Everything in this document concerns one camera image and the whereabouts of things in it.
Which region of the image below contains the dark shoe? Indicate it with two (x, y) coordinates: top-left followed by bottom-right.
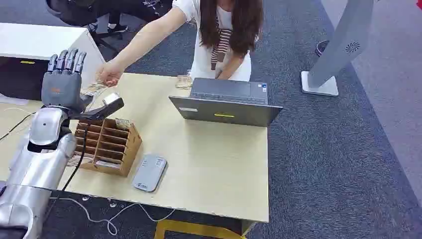
(315, 40), (330, 57)

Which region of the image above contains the person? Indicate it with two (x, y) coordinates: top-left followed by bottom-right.
(97, 0), (264, 88)

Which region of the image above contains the card in wooden box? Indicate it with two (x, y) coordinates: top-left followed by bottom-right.
(95, 159), (121, 169)
(114, 118), (133, 130)
(67, 153), (96, 168)

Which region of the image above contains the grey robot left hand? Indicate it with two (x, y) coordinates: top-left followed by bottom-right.
(41, 48), (125, 120)

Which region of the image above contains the white cable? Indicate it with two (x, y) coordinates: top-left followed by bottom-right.
(49, 196), (177, 237)

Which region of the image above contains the person's right hand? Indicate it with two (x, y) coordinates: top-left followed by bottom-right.
(97, 62), (125, 88)

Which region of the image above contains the yellow table frame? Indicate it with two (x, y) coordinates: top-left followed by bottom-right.
(153, 220), (248, 239)

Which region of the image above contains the wooden card box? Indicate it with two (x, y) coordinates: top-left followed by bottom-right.
(73, 117), (143, 177)

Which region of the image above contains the grey laptop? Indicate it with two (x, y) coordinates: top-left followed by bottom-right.
(168, 78), (284, 128)

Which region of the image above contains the person's left hand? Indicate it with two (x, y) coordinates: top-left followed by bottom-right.
(214, 64), (231, 81)

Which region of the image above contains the stack of cards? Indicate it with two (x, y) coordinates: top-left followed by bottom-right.
(175, 74), (194, 90)

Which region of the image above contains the patterned card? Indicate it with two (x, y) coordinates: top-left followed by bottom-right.
(80, 80), (109, 98)

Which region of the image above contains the black office chair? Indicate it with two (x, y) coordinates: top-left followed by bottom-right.
(45, 0), (130, 53)

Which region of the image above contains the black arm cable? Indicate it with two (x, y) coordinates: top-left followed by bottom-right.
(43, 122), (92, 225)

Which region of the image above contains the black thin cable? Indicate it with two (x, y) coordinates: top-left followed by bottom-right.
(0, 112), (36, 142)

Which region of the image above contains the grey kiosk stand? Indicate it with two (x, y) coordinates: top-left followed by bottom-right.
(300, 0), (377, 98)

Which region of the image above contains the white cabinet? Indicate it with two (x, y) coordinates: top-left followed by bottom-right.
(0, 22), (106, 102)

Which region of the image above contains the grey card reader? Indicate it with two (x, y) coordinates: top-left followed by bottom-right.
(132, 154), (168, 193)

